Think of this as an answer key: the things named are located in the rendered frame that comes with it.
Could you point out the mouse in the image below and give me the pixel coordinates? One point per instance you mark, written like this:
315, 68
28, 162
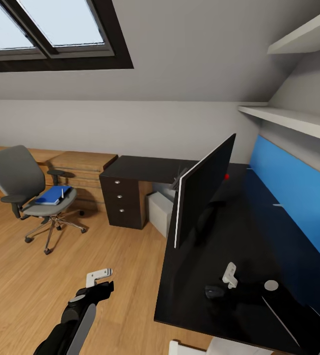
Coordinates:
215, 292

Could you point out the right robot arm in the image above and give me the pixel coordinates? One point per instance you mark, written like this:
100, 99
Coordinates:
302, 323

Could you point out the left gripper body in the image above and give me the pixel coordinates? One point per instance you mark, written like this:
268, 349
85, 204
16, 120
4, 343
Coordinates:
102, 291

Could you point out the folder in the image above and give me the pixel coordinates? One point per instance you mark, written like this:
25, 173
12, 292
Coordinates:
54, 195

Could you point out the monitor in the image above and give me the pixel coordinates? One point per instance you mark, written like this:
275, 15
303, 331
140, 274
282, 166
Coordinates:
198, 186

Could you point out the swivel chair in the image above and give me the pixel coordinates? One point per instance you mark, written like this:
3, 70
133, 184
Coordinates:
23, 183

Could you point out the keyboard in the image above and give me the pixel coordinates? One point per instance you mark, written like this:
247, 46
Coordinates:
175, 185

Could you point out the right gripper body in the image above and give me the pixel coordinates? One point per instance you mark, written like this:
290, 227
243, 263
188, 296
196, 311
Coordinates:
236, 295

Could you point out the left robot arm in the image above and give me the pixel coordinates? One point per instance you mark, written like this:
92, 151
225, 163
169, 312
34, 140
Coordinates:
68, 337

